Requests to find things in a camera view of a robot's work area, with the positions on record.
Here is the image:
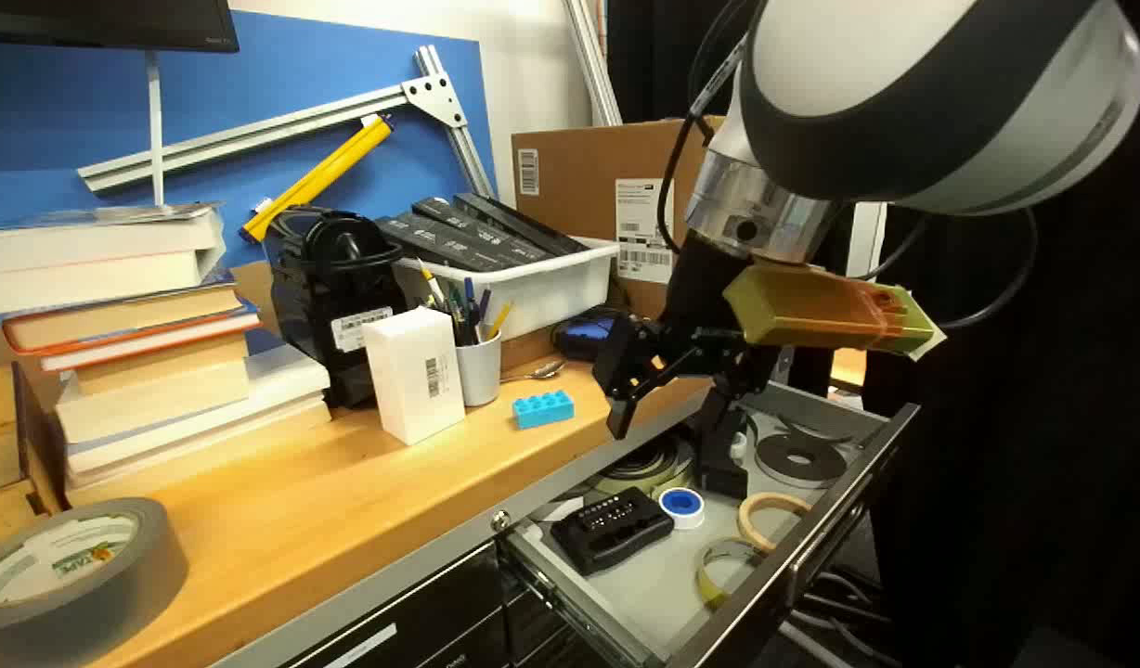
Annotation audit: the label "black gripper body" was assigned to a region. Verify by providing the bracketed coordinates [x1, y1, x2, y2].
[659, 232, 783, 380]

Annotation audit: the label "blue toy brick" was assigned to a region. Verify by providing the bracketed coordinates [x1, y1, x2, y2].
[510, 386, 578, 433]

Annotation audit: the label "grey metal drawer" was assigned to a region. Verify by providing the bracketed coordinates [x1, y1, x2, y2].
[489, 380, 925, 668]

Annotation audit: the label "dark blue tool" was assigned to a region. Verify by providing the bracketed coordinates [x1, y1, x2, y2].
[554, 310, 624, 364]

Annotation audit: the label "white plastic bin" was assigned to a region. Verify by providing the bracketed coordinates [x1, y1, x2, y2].
[389, 237, 624, 346]

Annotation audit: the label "white pen cup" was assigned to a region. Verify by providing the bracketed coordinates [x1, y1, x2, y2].
[453, 333, 510, 413]

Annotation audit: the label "black tape roll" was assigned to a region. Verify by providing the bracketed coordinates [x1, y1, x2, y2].
[753, 432, 852, 491]

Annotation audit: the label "cardboard box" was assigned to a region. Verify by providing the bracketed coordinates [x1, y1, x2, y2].
[510, 114, 727, 323]

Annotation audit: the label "pens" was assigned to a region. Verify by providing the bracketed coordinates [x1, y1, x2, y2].
[415, 263, 520, 350]

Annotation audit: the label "black bit set case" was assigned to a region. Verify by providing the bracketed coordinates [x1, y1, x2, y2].
[545, 482, 681, 580]

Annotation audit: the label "black flat boxes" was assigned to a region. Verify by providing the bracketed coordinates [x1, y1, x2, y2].
[380, 193, 586, 272]

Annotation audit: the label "white box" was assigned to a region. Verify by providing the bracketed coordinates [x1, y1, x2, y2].
[362, 304, 468, 448]

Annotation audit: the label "aluminium extrusion bar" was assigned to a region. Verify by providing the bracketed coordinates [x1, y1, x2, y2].
[561, 0, 628, 130]

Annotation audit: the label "black label maker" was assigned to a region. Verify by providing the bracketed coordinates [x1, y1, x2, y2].
[263, 209, 414, 413]

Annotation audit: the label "black cabinet front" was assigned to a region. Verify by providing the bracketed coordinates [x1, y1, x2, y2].
[284, 539, 622, 668]

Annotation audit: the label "yellow spirit level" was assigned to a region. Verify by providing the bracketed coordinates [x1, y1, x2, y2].
[242, 114, 398, 244]

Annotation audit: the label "large white book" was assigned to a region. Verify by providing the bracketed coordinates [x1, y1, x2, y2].
[60, 340, 340, 482]

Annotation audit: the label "orange book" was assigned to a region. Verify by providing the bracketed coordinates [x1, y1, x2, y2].
[33, 310, 266, 380]

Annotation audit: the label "brown book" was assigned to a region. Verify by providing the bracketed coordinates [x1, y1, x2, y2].
[0, 283, 244, 356]

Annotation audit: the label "thick white book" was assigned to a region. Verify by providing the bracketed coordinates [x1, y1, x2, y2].
[0, 204, 229, 323]

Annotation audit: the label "blue pin board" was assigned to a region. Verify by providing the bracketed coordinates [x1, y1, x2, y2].
[0, 6, 503, 340]

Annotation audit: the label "black monitor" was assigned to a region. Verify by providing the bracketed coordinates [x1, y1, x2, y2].
[0, 0, 242, 54]

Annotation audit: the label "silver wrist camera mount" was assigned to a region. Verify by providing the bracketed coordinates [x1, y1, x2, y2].
[682, 148, 837, 267]

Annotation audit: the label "tan tape ring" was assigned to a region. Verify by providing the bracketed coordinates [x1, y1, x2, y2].
[734, 491, 816, 558]

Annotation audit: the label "thin yellowish tape ring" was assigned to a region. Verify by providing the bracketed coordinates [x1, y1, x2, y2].
[692, 534, 767, 611]

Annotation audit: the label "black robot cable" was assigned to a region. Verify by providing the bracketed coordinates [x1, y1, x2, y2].
[659, 0, 1044, 333]

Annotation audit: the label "aluminium rail bracket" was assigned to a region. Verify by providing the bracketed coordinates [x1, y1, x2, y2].
[75, 46, 499, 200]

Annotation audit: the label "grey duct tape roll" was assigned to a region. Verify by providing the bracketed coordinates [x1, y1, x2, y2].
[0, 495, 193, 668]

